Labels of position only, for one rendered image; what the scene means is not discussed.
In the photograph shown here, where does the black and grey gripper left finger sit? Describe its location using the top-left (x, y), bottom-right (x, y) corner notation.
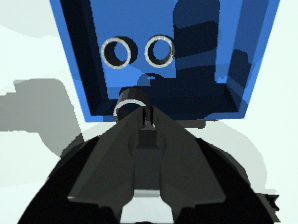
top-left (17, 106), bottom-right (146, 224)

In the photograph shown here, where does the blue crate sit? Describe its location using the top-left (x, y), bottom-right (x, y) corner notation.
top-left (49, 0), bottom-right (280, 122)

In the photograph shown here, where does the grey metal bushing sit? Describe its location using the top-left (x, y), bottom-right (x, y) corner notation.
top-left (101, 36), bottom-right (133, 69)
top-left (145, 34), bottom-right (175, 68)
top-left (113, 88), bottom-right (151, 130)

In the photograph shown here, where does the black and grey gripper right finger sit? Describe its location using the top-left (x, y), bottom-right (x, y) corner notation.
top-left (150, 105), bottom-right (275, 224)

